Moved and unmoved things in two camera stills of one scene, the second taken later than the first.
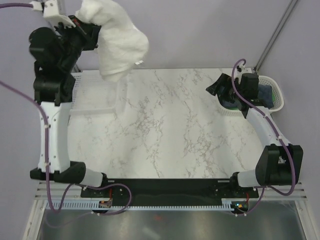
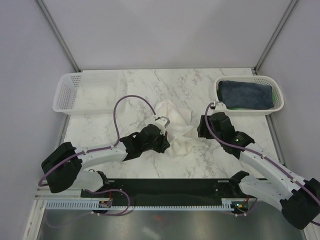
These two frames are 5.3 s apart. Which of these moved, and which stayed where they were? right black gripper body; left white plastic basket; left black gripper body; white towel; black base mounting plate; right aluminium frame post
Moved: white towel; left black gripper body; right black gripper body
Stayed: right aluminium frame post; black base mounting plate; left white plastic basket
